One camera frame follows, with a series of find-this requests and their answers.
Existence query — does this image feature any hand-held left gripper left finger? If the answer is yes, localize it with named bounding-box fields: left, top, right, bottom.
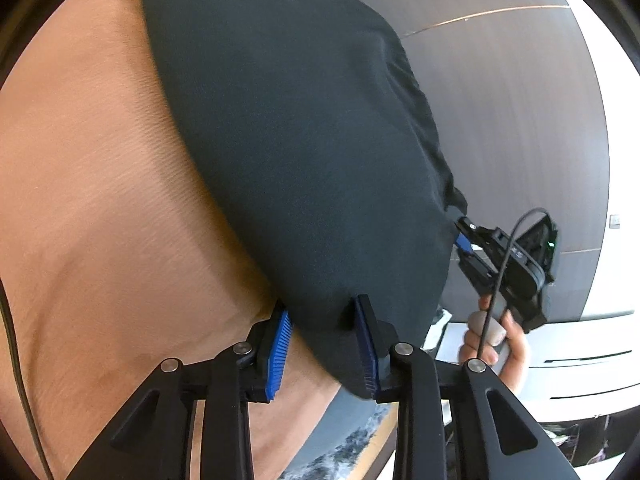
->
left=65, top=307, right=296, bottom=480

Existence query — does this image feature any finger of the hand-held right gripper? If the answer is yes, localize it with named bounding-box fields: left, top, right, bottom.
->
left=457, top=216, right=501, bottom=257
left=452, top=241, right=497, bottom=302

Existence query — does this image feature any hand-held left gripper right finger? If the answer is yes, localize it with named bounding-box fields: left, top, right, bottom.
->
left=352, top=294, right=581, bottom=480

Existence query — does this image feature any black long-sleeve shirt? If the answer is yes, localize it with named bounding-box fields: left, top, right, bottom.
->
left=135, top=0, right=468, bottom=401

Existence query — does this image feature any person's right hand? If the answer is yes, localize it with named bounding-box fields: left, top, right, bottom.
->
left=459, top=295, right=532, bottom=392

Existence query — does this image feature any white cabinet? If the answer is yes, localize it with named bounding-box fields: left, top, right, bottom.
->
left=420, top=305, right=640, bottom=422

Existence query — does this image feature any grey shaggy rug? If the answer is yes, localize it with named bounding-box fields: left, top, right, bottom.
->
left=279, top=400, right=397, bottom=480

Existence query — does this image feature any dark cloth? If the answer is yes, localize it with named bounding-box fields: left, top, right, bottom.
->
left=542, top=411, right=622, bottom=467

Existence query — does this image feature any orange-brown fleece blanket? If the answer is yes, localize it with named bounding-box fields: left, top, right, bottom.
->
left=0, top=0, right=341, bottom=480

